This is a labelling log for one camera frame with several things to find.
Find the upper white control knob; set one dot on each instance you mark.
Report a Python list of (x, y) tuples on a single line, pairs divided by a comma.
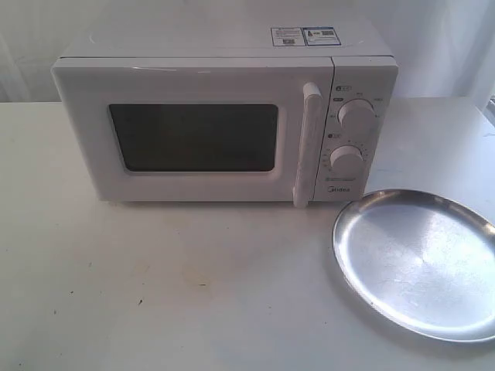
[(356, 114)]

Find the white microwave door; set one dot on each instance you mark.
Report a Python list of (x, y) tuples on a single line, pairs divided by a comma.
[(198, 129)]

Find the lower white control knob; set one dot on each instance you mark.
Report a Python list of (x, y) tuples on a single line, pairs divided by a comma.
[(346, 160)]

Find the white microwave oven body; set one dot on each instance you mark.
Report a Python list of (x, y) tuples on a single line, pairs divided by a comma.
[(363, 68)]

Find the round steel tray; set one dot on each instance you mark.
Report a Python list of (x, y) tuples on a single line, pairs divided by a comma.
[(422, 261)]

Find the white control knob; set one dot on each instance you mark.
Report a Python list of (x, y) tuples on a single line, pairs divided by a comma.
[(346, 160), (356, 114)]

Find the blue white label sticker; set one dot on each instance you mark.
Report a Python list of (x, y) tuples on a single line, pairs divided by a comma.
[(304, 36)]

